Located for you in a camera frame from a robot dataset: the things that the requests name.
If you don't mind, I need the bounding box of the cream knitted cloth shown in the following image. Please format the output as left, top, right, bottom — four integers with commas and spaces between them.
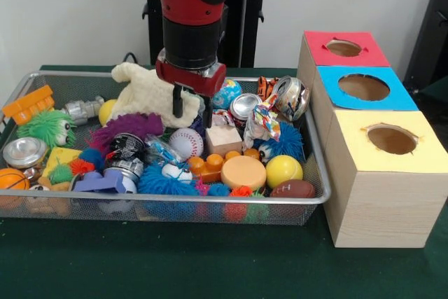
111, 62, 206, 128

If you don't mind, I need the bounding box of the dark green side table cloth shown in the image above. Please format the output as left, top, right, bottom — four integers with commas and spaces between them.
418, 74, 448, 104

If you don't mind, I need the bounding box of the large blue spiky ball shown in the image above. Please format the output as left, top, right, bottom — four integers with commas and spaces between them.
136, 162, 200, 195

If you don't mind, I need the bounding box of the orange toy basketball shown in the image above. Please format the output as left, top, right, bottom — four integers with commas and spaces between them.
0, 168, 31, 209

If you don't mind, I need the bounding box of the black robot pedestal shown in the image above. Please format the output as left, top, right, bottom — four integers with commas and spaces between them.
141, 0, 283, 68

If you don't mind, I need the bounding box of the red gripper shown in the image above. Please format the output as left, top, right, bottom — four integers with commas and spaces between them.
155, 48, 227, 129

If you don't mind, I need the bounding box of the black panel stand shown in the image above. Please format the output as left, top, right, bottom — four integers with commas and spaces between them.
402, 0, 448, 86

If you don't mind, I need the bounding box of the yellow ball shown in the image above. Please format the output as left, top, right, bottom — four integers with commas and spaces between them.
265, 155, 304, 190

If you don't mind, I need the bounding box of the white toy baseball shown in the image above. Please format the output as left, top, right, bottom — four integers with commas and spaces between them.
169, 128, 204, 158

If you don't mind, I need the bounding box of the small blue spiky ball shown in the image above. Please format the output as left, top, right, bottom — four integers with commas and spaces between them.
255, 122, 305, 163

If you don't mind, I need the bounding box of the plain wooden cube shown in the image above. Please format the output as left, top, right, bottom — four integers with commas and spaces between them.
205, 125, 243, 156

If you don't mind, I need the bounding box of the blue globe print ball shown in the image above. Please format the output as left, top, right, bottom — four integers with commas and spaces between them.
212, 80, 243, 110

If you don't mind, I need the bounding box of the clear plastic packet blue print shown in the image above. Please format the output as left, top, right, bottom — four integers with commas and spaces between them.
145, 134, 185, 167

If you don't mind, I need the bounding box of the brown toy football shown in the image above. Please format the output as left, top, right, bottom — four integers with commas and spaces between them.
269, 179, 316, 199

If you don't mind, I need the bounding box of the orange plastic toy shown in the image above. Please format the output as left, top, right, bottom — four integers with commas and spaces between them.
2, 85, 56, 125

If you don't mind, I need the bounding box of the green spiky toy with eyes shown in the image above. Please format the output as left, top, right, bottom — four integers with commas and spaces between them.
17, 109, 77, 148

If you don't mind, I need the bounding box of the shallow clear mesh bin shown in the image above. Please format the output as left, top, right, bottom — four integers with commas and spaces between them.
0, 70, 332, 225

